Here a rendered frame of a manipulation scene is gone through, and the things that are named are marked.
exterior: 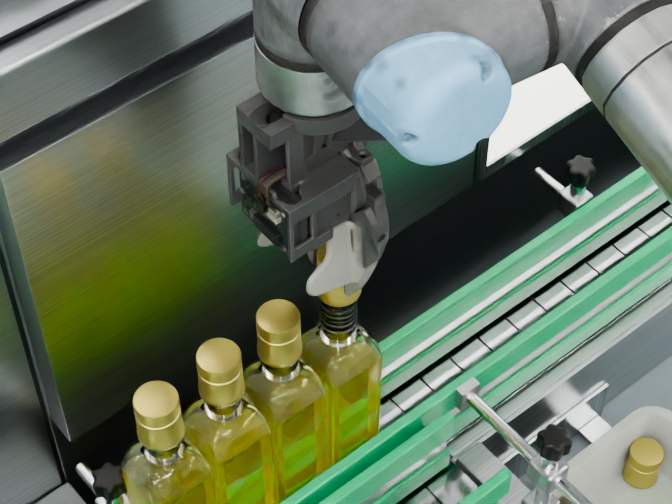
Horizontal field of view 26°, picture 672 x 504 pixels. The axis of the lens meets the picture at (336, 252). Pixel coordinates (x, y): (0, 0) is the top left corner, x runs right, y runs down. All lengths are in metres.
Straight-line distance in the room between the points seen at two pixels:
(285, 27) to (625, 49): 0.20
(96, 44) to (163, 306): 0.30
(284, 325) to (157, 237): 0.13
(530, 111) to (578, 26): 0.61
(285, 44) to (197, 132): 0.24
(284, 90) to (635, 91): 0.22
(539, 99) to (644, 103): 0.63
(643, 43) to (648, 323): 0.71
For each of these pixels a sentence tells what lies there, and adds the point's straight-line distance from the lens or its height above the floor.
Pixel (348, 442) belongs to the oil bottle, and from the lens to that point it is 1.27.
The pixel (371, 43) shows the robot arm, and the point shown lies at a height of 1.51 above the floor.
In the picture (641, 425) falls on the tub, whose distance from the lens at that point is 1.48.
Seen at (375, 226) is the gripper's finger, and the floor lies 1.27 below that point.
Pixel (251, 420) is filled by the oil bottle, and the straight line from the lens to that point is 1.14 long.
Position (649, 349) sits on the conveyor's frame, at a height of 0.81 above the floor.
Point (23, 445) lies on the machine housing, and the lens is 1.30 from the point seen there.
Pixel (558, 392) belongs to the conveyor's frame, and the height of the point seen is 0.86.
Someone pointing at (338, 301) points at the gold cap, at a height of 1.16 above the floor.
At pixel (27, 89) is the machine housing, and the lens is 0.99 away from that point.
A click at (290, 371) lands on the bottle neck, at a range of 1.15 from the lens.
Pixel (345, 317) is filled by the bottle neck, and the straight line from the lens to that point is 1.14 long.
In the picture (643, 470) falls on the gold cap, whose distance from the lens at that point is 1.48.
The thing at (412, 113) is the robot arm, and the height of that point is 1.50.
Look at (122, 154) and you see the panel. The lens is 1.07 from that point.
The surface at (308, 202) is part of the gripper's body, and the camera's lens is 0.97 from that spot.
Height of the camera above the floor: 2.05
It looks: 50 degrees down
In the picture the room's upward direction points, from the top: straight up
